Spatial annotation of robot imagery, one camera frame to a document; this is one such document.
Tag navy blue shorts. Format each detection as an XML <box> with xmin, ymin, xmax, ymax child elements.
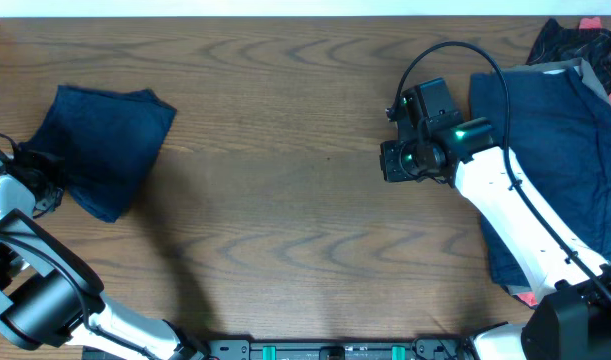
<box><xmin>20</xmin><ymin>85</ymin><xmax>177</xmax><ymax>223</ymax></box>

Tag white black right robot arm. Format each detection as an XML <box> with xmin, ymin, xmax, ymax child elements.
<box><xmin>380</xmin><ymin>118</ymin><xmax>611</xmax><ymax>359</ymax></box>

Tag dark blue clothes pile shorts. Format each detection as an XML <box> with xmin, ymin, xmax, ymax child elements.
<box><xmin>469</xmin><ymin>69</ymin><xmax>611</xmax><ymax>263</ymax></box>

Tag black patterned garment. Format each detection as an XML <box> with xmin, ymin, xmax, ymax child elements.
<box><xmin>526</xmin><ymin>18</ymin><xmax>611</xmax><ymax>93</ymax></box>

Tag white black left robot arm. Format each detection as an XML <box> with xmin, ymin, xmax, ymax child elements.
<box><xmin>0</xmin><ymin>150</ymin><xmax>210</xmax><ymax>359</ymax></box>

